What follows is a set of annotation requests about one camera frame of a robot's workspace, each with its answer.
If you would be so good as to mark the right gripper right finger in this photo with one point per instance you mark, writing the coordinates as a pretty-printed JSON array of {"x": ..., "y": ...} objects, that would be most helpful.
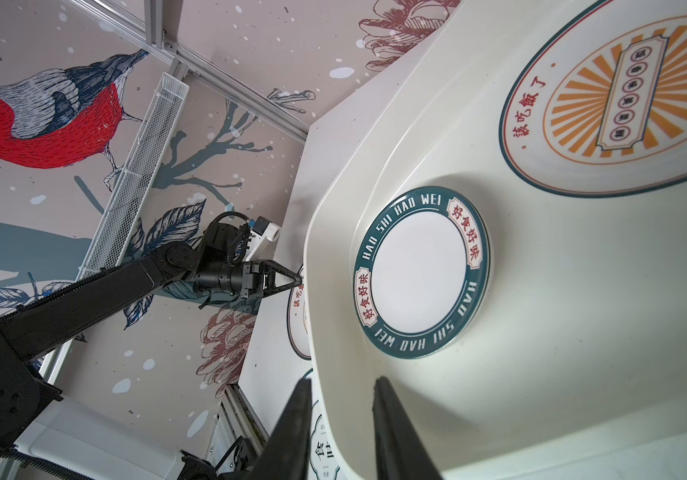
[{"x": 399, "y": 453}]

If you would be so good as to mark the green rim plate front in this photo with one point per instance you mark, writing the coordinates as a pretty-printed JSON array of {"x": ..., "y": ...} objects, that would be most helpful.
[{"x": 421, "y": 272}]

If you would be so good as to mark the orange sunburst plate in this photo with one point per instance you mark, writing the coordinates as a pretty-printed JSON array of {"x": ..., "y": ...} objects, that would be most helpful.
[{"x": 298, "y": 327}]

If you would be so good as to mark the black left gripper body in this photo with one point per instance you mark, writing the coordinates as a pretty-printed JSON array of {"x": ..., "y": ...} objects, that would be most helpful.
[{"x": 247, "y": 280}]

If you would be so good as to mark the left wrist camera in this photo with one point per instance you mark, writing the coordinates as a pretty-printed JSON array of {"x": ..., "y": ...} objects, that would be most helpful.
[{"x": 264, "y": 236}]

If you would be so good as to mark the black rim flower plate front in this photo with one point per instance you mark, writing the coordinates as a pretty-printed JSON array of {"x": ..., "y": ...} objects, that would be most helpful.
[{"x": 322, "y": 462}]

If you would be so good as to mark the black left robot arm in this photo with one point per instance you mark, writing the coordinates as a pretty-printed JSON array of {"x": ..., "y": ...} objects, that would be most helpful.
[{"x": 41, "y": 426}]

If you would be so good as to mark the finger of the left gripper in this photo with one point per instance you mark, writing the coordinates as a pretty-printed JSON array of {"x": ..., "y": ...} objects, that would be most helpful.
[{"x": 277, "y": 275}]

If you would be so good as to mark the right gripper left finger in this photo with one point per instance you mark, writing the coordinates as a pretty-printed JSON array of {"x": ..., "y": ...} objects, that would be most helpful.
[{"x": 286, "y": 453}]

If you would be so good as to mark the white plastic bin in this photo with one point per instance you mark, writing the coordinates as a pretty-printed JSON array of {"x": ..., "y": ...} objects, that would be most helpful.
[{"x": 580, "y": 345}]

